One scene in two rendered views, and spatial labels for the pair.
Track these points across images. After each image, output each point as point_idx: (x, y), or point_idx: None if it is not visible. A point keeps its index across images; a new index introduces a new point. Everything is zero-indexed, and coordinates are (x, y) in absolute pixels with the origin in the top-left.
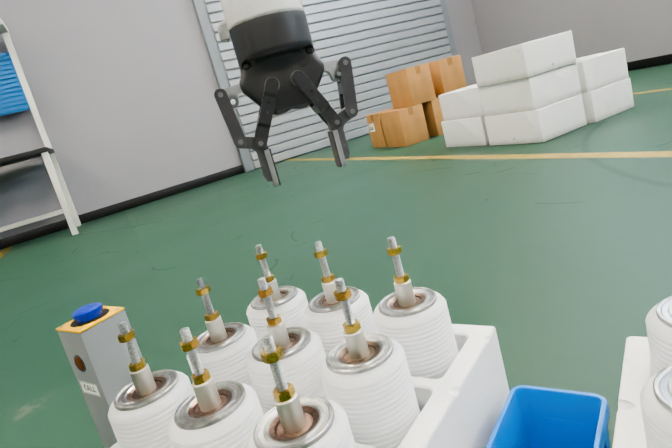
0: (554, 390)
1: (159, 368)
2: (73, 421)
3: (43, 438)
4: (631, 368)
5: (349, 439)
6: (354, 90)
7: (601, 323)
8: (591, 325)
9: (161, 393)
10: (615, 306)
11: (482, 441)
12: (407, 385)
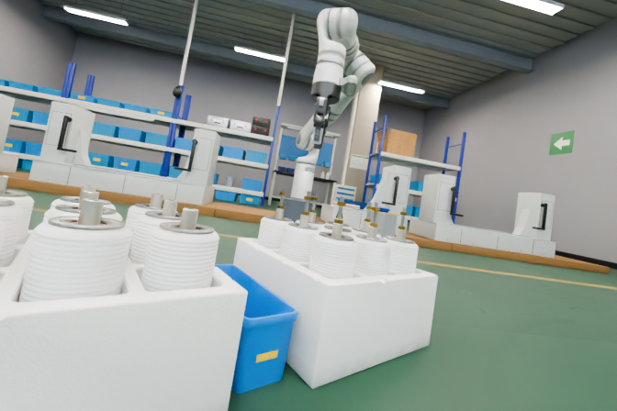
0: (275, 315)
1: (502, 320)
2: (449, 297)
3: (437, 292)
4: (225, 276)
5: (266, 226)
6: (315, 110)
7: None
8: None
9: (330, 222)
10: None
11: None
12: (286, 241)
